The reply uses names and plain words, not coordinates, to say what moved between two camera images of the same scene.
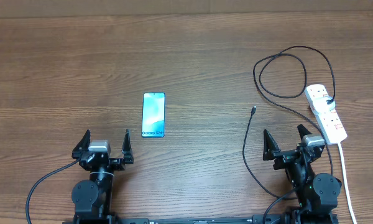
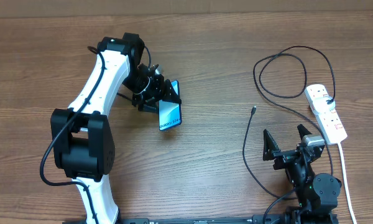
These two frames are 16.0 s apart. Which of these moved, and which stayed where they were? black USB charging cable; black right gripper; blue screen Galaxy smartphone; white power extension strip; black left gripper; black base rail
Moved: blue screen Galaxy smartphone; black left gripper
Stayed: black base rail; black right gripper; black USB charging cable; white power extension strip
